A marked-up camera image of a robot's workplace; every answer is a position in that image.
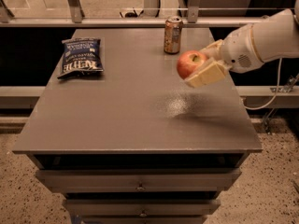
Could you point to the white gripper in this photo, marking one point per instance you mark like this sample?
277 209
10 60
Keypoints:
239 50

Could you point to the red apple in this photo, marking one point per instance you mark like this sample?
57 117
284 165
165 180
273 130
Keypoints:
189 61

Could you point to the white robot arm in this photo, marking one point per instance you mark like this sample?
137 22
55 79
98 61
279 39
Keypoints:
276 36

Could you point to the blue chip bag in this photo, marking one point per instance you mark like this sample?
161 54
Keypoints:
81 57

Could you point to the orange soda can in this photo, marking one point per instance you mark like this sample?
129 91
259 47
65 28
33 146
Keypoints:
172 34

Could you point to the grey drawer cabinet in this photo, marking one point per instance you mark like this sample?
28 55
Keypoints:
137 115

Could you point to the upper grey drawer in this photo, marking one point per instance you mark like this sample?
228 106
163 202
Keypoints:
88 181

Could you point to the grey drawer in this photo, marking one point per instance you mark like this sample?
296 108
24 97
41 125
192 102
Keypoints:
88 181
141 208

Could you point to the glass railing with metal posts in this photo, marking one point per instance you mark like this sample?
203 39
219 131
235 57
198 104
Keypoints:
112 13

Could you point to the lower grey drawer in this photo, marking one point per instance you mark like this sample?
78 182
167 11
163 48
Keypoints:
141 208

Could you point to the metal floor bracket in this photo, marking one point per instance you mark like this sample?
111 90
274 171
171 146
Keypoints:
286 97

